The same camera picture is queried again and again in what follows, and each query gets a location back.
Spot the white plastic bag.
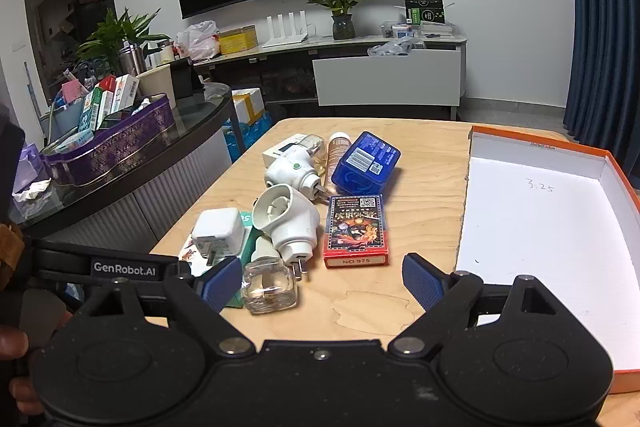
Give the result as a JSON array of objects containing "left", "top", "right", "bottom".
[{"left": 174, "top": 20, "right": 221, "bottom": 60}]

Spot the pack of water bottles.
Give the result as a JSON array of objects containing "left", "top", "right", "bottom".
[{"left": 222, "top": 111, "right": 274, "bottom": 158}]

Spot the white plug charger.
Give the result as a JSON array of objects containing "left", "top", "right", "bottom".
[{"left": 191, "top": 207, "right": 246, "bottom": 268}]

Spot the clear plastic bag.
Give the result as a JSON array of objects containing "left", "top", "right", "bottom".
[{"left": 367, "top": 38, "right": 416, "bottom": 58}]

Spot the blue plastic box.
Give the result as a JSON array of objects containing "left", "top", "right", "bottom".
[{"left": 331, "top": 131, "right": 402, "bottom": 198}]

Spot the pile of medicine boxes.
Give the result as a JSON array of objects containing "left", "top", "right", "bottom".
[{"left": 77, "top": 74, "right": 142, "bottom": 134}]

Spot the white vaporizer with green button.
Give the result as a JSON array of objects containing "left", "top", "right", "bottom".
[{"left": 263, "top": 134, "right": 328, "bottom": 204}]

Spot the purple patterned tin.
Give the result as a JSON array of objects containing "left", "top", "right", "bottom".
[{"left": 40, "top": 93, "right": 177, "bottom": 188}]

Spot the black stand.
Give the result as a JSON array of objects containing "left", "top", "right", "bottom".
[{"left": 169, "top": 58, "right": 202, "bottom": 99}]

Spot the small white box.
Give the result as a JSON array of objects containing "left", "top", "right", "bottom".
[{"left": 262, "top": 133, "right": 307, "bottom": 168}]

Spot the green and black box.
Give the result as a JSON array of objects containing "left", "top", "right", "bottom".
[{"left": 403, "top": 0, "right": 445, "bottom": 26}]

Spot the stack of small white boxes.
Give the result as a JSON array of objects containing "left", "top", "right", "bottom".
[{"left": 382, "top": 20, "right": 457, "bottom": 40}]

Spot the red playing card box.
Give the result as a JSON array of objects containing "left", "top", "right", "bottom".
[{"left": 323, "top": 194, "right": 391, "bottom": 268}]

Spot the person's left hand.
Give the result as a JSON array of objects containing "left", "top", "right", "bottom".
[{"left": 0, "top": 324, "right": 44, "bottom": 416}]

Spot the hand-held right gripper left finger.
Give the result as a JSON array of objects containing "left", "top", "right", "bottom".
[{"left": 75, "top": 256, "right": 255, "bottom": 356}]

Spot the teal packet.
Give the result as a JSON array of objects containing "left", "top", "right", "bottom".
[{"left": 179, "top": 211, "right": 263, "bottom": 309}]

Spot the orange cardboard box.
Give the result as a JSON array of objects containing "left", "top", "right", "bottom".
[{"left": 454, "top": 125, "right": 640, "bottom": 394}]

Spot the purple tissue pack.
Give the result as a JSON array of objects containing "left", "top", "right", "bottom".
[{"left": 14, "top": 144, "right": 52, "bottom": 194}]

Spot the dark round glass table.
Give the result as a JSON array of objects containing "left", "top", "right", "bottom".
[{"left": 10, "top": 82, "right": 237, "bottom": 254}]

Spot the white and yellow carton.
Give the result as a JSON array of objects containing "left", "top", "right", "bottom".
[{"left": 230, "top": 87, "right": 266, "bottom": 128}]

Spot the blue curtain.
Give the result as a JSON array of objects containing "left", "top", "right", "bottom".
[{"left": 562, "top": 0, "right": 640, "bottom": 168}]

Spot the white router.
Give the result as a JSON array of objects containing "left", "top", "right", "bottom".
[{"left": 261, "top": 12, "right": 309, "bottom": 49}]

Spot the leafy plant in steel pot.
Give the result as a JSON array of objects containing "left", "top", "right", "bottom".
[{"left": 75, "top": 7, "right": 172, "bottom": 76}]

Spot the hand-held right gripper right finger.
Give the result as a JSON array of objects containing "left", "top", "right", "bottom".
[{"left": 387, "top": 252, "right": 566, "bottom": 356}]

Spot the clear glass bottle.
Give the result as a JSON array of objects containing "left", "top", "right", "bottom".
[{"left": 242, "top": 235, "right": 299, "bottom": 316}]

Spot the copper spray can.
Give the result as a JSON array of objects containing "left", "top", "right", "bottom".
[{"left": 326, "top": 132, "right": 352, "bottom": 180}]

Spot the white and dark television cabinet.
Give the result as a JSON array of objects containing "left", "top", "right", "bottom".
[{"left": 192, "top": 33, "right": 469, "bottom": 122}]

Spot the white plug-in vaporizer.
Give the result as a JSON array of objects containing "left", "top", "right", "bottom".
[{"left": 251, "top": 184, "right": 321, "bottom": 283}]

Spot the yellow box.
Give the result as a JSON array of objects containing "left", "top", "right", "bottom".
[{"left": 218, "top": 25, "right": 259, "bottom": 56}]

